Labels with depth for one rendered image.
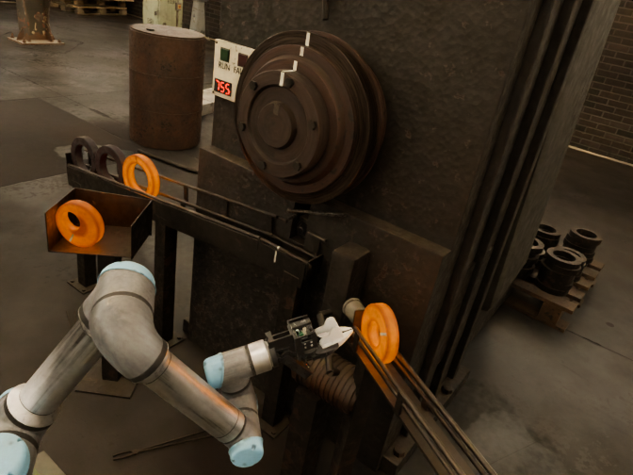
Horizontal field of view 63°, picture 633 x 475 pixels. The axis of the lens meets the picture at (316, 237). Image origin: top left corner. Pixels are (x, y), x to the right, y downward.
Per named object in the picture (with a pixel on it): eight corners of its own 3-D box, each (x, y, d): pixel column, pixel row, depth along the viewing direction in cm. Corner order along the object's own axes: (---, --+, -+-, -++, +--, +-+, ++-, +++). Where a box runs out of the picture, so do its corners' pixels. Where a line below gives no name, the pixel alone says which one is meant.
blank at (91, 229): (70, 188, 161) (63, 193, 158) (112, 219, 162) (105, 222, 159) (56, 224, 168) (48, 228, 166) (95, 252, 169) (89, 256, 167)
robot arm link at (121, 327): (118, 320, 88) (279, 452, 113) (123, 284, 97) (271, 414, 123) (65, 357, 89) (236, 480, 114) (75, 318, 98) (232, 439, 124)
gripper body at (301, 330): (318, 332, 120) (268, 349, 118) (323, 358, 125) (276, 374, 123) (309, 312, 127) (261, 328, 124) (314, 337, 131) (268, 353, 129)
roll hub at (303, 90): (244, 155, 154) (254, 57, 141) (319, 188, 140) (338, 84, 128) (231, 159, 149) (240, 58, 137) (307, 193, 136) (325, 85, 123)
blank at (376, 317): (373, 361, 140) (362, 362, 138) (369, 303, 142) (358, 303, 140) (402, 366, 125) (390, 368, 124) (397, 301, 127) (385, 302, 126)
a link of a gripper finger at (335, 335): (355, 323, 124) (318, 335, 122) (357, 341, 127) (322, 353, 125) (350, 315, 126) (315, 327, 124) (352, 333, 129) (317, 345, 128)
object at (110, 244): (84, 352, 207) (73, 187, 175) (150, 362, 209) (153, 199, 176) (59, 389, 189) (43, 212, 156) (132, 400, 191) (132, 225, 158)
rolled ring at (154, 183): (115, 168, 205) (122, 167, 208) (137, 209, 205) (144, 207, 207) (137, 145, 193) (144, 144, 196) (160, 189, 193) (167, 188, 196)
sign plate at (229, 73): (216, 93, 180) (219, 39, 171) (272, 114, 167) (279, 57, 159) (210, 93, 178) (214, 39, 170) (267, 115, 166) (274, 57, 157)
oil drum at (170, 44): (170, 124, 481) (173, 22, 440) (215, 144, 453) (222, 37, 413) (113, 133, 436) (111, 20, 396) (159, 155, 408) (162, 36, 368)
